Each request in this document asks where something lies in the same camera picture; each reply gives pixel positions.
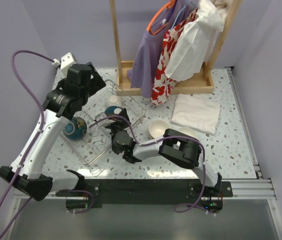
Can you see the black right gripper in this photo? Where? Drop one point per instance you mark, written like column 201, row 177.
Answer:
column 124, row 123

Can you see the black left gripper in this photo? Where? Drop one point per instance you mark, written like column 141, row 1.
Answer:
column 96, row 78

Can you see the teal and white bowl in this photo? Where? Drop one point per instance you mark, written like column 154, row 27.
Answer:
column 113, row 110

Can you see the beige bowl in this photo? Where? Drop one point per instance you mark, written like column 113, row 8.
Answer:
column 158, row 127

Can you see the blue floral bowl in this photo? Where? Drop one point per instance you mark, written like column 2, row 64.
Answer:
column 76, row 129

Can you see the white ribbed bowl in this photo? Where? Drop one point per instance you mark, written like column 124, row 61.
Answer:
column 188, row 131

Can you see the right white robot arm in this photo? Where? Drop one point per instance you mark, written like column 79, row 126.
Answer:
column 185, row 151

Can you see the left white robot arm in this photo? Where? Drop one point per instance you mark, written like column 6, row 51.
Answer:
column 58, row 109

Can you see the purple shirt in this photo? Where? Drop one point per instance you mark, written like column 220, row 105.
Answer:
column 144, row 68

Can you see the red white floral garment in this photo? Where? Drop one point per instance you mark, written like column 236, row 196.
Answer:
column 163, row 85

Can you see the folded white cloth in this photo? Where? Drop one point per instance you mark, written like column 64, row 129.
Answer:
column 195, row 113

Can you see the white hanging garment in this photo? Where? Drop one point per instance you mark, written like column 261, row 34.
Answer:
column 194, row 44

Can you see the blue hanger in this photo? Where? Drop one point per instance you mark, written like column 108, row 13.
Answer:
column 187, row 6

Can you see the wire dish rack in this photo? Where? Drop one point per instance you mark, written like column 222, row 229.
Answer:
column 85, row 153

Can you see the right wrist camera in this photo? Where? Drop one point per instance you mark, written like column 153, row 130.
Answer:
column 102, row 120

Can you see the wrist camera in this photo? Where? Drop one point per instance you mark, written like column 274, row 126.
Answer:
column 102, row 120
column 64, row 63

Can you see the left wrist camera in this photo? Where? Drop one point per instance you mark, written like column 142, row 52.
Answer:
column 64, row 63

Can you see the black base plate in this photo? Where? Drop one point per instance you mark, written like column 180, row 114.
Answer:
column 133, row 192

